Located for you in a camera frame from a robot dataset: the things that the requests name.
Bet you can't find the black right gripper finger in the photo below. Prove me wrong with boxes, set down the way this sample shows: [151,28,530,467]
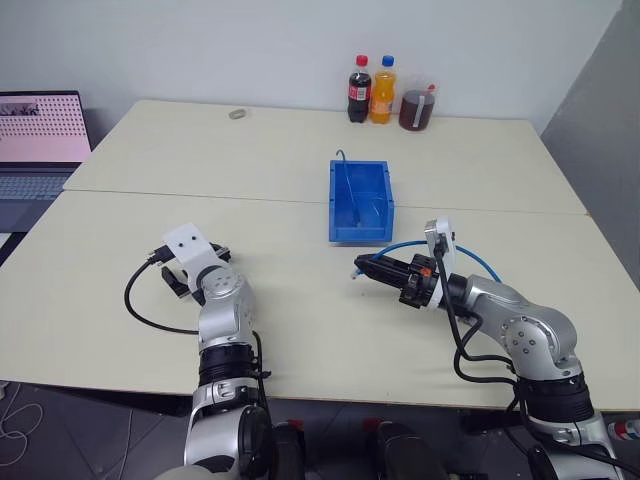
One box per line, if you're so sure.
[371,253,415,274]
[353,255,410,291]

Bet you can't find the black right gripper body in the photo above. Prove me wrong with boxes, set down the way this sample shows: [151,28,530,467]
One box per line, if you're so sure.
[398,253,441,311]

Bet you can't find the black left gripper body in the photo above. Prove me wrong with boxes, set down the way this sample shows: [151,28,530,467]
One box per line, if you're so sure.
[182,272,206,306]

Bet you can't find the blue network cable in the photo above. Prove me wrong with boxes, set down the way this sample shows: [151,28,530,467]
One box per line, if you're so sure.
[348,241,504,285]

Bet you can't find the blue plastic bin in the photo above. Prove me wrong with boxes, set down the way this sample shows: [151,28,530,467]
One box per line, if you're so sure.
[327,159,397,247]

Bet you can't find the clear jar dark liquid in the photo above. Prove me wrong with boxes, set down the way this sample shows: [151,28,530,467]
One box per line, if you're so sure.
[397,74,440,133]

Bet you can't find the orange soda bottle blue cap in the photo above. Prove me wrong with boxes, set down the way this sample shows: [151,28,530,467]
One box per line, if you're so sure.
[369,54,400,126]

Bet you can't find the dark rounded shape red mark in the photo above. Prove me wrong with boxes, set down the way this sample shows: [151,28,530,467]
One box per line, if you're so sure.
[362,416,449,480]
[271,419,307,480]

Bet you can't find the cola bottle red cap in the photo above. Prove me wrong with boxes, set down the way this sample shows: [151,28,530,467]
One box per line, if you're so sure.
[345,54,374,124]

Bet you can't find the open grey laptop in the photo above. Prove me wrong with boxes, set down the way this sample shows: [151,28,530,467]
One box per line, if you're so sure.
[0,90,95,236]

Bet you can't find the grey partition panel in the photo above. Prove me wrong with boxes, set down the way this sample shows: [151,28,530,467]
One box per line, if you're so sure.
[539,0,640,297]

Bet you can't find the red white striped object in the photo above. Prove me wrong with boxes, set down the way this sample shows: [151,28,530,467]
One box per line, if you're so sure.
[606,418,640,442]

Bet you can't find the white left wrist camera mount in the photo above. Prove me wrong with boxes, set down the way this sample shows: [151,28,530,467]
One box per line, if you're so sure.
[162,222,222,275]

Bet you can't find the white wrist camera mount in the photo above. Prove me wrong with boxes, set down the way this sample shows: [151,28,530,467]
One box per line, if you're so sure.
[423,215,458,307]
[162,222,222,275]

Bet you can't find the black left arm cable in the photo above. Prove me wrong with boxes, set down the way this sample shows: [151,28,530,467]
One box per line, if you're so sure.
[124,244,201,336]

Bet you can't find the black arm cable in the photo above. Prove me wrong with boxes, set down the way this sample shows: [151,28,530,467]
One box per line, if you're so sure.
[124,244,201,336]
[432,239,532,431]

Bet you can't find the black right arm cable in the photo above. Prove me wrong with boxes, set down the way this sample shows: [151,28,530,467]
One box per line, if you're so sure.
[432,239,532,431]

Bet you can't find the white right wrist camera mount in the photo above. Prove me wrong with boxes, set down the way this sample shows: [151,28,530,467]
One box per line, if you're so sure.
[423,215,458,307]

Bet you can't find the thin white floor cable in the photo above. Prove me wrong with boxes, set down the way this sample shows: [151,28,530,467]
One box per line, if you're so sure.
[0,383,45,464]

